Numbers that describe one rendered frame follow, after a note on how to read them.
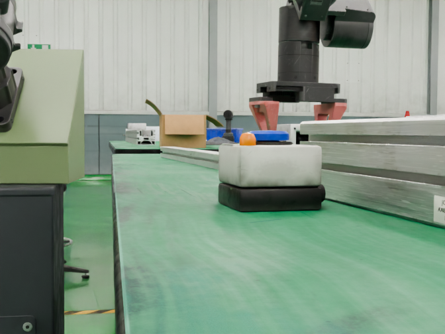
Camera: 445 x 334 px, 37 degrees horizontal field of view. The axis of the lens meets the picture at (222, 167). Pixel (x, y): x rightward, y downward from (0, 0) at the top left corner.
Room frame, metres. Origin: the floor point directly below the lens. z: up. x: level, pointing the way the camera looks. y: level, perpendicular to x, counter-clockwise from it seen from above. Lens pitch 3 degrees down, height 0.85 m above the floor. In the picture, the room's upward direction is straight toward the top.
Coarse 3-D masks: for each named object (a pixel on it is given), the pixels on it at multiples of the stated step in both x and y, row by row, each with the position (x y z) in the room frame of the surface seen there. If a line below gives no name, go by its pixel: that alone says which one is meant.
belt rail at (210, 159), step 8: (168, 152) 1.81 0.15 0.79; (176, 152) 1.67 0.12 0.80; (184, 152) 1.57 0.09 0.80; (192, 152) 1.48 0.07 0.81; (200, 152) 1.41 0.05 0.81; (208, 152) 1.35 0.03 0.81; (216, 152) 1.35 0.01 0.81; (184, 160) 1.57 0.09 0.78; (192, 160) 1.48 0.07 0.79; (200, 160) 1.41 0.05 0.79; (208, 160) 1.37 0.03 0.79; (216, 160) 1.30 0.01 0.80; (216, 168) 1.28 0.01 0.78
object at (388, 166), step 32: (320, 128) 0.72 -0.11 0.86; (352, 128) 0.64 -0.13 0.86; (384, 128) 0.58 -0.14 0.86; (416, 128) 0.53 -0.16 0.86; (352, 160) 0.64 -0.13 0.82; (384, 160) 0.58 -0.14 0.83; (416, 160) 0.53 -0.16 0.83; (352, 192) 0.64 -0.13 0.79; (384, 192) 0.58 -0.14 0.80; (416, 192) 0.53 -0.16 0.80
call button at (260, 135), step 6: (252, 132) 0.63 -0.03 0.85; (258, 132) 0.62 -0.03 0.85; (264, 132) 0.62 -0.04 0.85; (270, 132) 0.62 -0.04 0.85; (276, 132) 0.62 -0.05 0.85; (282, 132) 0.62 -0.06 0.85; (258, 138) 0.62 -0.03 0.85; (264, 138) 0.62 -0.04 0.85; (270, 138) 0.62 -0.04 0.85; (276, 138) 0.62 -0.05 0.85; (282, 138) 0.62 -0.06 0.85; (288, 138) 0.63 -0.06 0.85
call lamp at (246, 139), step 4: (240, 136) 0.60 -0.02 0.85; (244, 136) 0.59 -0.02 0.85; (248, 136) 0.59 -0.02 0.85; (252, 136) 0.60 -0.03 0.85; (240, 140) 0.60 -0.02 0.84; (244, 140) 0.59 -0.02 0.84; (248, 140) 0.59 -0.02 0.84; (252, 140) 0.59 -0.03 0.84; (240, 144) 0.60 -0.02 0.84; (244, 144) 0.59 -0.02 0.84; (248, 144) 0.59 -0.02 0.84; (252, 144) 0.59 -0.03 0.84
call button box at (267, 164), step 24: (264, 144) 0.61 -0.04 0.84; (288, 144) 0.62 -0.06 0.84; (240, 168) 0.59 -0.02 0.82; (264, 168) 0.59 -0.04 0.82; (288, 168) 0.60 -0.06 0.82; (312, 168) 0.61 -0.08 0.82; (240, 192) 0.59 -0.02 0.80; (264, 192) 0.59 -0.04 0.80; (288, 192) 0.60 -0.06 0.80; (312, 192) 0.61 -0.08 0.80
